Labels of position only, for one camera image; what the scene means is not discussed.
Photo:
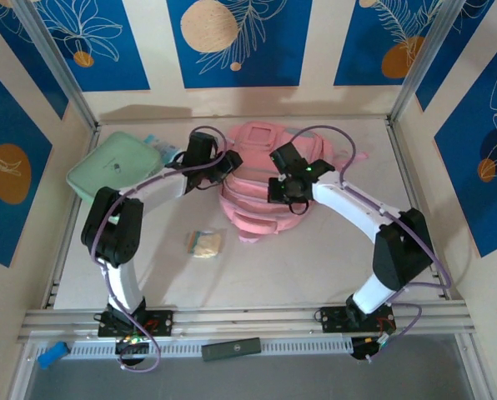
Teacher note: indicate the pink backpack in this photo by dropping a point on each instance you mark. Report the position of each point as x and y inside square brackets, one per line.
[252, 216]

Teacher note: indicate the blue white tissue packet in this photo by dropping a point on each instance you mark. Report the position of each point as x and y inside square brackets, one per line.
[161, 146]

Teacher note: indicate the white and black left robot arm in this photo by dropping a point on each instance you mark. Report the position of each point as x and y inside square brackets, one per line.
[123, 283]

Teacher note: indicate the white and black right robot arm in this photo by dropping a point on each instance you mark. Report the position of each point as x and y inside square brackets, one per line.
[344, 204]

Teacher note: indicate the clear snack packet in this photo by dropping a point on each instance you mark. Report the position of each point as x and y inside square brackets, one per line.
[207, 246]

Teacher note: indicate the mint green zip case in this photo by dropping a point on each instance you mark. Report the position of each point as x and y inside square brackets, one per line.
[111, 166]

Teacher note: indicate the dark rectangular device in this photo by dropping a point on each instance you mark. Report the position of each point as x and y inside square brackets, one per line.
[232, 349]

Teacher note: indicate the small black controller module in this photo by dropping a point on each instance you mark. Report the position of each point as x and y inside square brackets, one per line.
[367, 348]
[132, 350]

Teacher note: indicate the blue roll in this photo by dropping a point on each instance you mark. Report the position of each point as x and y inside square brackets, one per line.
[50, 356]

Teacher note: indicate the aluminium table side rail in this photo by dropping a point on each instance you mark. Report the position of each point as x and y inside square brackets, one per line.
[60, 266]
[397, 137]

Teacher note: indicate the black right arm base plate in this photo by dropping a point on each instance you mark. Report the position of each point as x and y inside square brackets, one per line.
[334, 318]

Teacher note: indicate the aluminium mounting rail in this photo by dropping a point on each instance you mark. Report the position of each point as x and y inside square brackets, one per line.
[248, 321]

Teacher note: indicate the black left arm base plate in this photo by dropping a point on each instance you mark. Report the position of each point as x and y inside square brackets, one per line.
[161, 323]

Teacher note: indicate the aluminium frame post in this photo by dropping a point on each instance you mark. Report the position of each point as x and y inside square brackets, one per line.
[423, 62]
[58, 62]

